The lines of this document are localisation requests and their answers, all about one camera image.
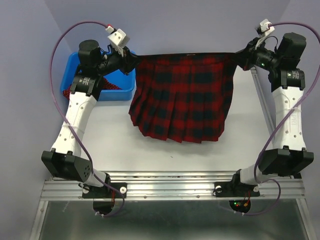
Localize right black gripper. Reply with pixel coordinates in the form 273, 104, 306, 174
232, 36, 284, 72

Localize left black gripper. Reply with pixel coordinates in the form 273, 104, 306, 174
95, 45, 141, 76

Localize red white-dotted skirt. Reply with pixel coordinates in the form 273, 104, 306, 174
62, 77, 122, 100

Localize red navy plaid skirt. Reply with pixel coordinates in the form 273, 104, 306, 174
128, 52, 237, 144

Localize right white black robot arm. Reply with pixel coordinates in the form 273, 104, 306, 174
227, 32, 314, 195

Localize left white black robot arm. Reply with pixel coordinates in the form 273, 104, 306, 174
41, 39, 139, 197

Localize blue plastic bin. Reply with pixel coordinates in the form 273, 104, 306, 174
60, 52, 136, 101

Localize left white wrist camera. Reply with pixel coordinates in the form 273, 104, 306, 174
105, 24, 130, 52

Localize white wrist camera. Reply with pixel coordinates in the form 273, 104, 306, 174
255, 18, 275, 40
105, 24, 130, 52

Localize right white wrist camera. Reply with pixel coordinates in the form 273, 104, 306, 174
255, 18, 275, 40

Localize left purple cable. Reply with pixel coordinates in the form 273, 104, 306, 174
49, 20, 125, 218

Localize purple cable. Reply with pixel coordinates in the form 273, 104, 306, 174
49, 20, 125, 218
224, 21, 320, 216

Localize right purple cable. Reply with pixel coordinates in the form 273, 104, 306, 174
224, 21, 320, 216

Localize aluminium table frame rail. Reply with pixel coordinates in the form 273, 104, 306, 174
40, 171, 305, 202

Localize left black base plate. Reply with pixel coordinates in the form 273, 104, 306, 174
82, 182, 128, 199

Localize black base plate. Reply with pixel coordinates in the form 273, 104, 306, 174
212, 181, 260, 198
82, 182, 128, 199

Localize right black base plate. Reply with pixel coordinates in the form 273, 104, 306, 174
212, 181, 260, 198

